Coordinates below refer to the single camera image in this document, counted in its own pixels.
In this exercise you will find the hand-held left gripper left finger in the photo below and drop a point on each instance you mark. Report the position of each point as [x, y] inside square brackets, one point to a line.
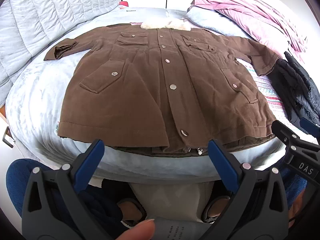
[88, 166]

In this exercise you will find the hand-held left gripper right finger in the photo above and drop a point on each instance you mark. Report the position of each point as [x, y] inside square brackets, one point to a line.
[223, 166]

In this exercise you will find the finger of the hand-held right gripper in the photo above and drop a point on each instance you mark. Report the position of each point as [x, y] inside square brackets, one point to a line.
[283, 132]
[308, 126]

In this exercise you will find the brown coat with fleece collar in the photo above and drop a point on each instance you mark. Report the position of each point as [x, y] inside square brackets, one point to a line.
[140, 85]

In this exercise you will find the person's right forearm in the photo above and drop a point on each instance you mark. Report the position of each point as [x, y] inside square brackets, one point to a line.
[296, 210]

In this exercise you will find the person's left hand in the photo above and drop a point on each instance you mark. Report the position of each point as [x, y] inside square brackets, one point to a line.
[138, 231]

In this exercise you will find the black puffer jacket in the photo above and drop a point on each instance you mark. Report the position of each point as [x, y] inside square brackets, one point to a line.
[297, 87]

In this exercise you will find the patterned knit-print blanket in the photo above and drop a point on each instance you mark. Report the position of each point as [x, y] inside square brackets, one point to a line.
[268, 92]

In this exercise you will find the grey slipper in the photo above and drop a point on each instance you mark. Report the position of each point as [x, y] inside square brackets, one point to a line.
[215, 210]

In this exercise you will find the person's navy blue pants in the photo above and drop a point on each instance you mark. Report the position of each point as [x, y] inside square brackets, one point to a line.
[22, 180]

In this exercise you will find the grey plush bed cover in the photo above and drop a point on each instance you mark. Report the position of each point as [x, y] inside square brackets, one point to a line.
[40, 97]

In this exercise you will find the pink velvet blanket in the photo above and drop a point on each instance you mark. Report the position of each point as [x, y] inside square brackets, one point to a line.
[255, 22]

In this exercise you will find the grey quilted backrest cushion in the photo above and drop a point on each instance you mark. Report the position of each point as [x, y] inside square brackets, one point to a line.
[45, 17]

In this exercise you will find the white fringed throw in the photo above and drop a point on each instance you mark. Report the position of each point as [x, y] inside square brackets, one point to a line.
[175, 13]

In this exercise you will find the small red box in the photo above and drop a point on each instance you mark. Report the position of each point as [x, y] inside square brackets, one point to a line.
[124, 3]

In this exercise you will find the wall socket with white charger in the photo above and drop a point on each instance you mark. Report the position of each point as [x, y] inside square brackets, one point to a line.
[8, 136]

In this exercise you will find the wooden bed frame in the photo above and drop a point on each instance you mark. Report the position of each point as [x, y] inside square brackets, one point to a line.
[2, 113]

